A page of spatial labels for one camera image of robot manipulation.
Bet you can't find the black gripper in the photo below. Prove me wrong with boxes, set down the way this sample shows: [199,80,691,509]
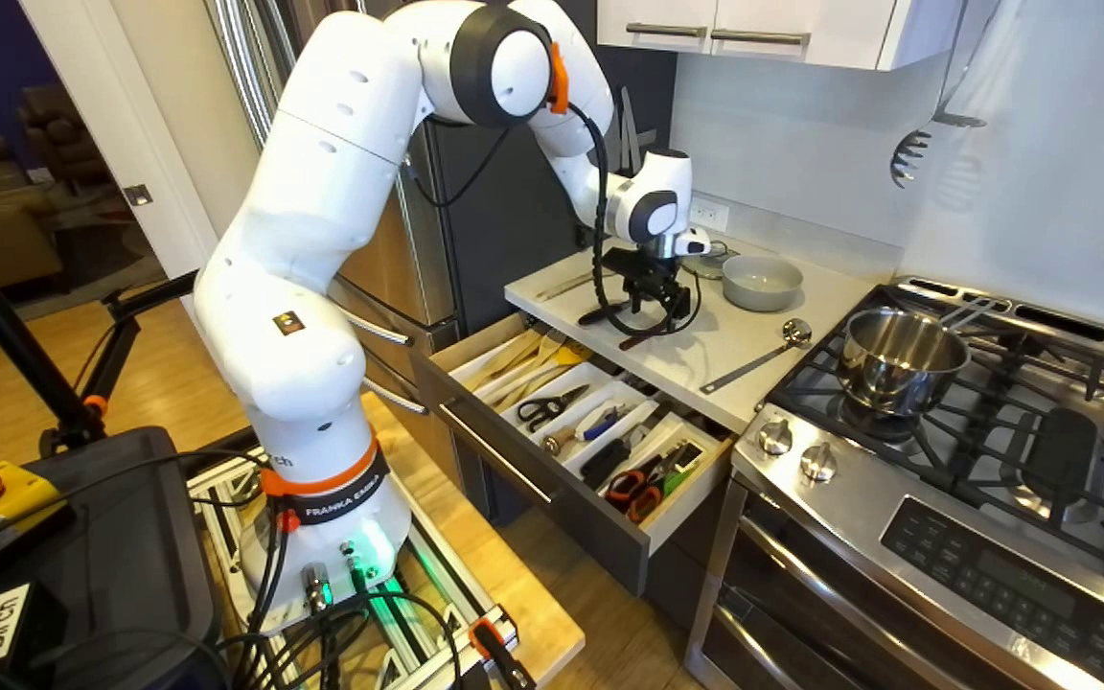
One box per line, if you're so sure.
[601,244,700,342]

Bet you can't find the wide wooden spatula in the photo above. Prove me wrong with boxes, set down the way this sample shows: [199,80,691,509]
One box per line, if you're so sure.
[453,320,545,387]

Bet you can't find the black kitchen scissors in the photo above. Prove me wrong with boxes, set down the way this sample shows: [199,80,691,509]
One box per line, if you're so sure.
[513,382,595,433]

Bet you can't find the white wall cabinets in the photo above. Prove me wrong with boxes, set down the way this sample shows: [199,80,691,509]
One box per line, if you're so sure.
[595,0,965,72]

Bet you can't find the black base cable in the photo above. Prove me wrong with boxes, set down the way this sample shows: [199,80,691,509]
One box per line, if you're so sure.
[307,572,479,690]
[212,502,324,690]

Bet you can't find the cork bottle stopper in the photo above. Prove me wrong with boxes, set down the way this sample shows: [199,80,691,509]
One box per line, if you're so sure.
[536,425,582,461]

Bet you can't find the metal ladle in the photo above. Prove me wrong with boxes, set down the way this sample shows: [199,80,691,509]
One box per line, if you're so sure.
[697,314,816,398]

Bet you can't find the white door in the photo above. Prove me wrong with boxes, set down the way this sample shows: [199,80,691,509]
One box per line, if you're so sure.
[19,0,222,281]

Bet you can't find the open kitchen drawer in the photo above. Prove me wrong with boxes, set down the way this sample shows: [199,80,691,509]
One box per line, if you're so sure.
[445,320,719,521]

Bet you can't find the white label tag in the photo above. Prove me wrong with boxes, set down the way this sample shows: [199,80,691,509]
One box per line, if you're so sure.
[0,580,34,667]

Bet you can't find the green plastic utensil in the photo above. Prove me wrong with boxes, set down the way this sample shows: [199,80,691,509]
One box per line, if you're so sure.
[656,454,697,499]

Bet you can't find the long wooden spatula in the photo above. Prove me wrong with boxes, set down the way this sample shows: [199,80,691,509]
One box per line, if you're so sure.
[479,342,567,411]

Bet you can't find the wide black utensil handle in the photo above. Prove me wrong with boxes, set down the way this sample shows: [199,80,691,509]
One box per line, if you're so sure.
[578,437,641,491]

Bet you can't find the black oval stove pad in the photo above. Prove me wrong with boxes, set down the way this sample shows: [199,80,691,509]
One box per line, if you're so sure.
[1020,402,1104,509]

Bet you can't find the stainless steel gas stove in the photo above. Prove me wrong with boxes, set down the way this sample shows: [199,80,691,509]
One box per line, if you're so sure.
[680,270,1104,690]

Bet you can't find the black equipment case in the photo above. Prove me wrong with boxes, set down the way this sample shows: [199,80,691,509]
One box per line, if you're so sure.
[0,425,229,690]

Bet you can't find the grey bowl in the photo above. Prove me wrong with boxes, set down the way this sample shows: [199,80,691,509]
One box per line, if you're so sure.
[716,247,807,314]

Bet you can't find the stainless steel pot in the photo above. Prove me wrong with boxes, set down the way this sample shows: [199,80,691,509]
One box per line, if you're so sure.
[836,302,973,419]

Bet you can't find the blue handled white tool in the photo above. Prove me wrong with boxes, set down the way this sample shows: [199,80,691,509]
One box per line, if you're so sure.
[567,402,632,443]

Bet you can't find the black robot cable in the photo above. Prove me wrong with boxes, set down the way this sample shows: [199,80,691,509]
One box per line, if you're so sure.
[562,100,619,320]

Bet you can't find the yellow spatula with white handle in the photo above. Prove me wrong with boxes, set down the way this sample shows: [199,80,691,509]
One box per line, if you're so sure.
[498,333,586,387]

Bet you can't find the dark wooden chair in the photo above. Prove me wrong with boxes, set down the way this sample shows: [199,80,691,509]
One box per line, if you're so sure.
[12,80,135,259]

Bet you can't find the orange handled scissors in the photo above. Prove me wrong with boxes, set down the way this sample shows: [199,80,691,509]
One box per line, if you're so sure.
[601,462,663,523]

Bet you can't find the black camera tripod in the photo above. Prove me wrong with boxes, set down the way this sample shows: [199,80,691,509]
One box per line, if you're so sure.
[0,208,203,454]

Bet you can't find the wooden drawer with grey front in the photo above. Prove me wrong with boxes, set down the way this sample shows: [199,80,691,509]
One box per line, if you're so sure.
[422,307,734,598]

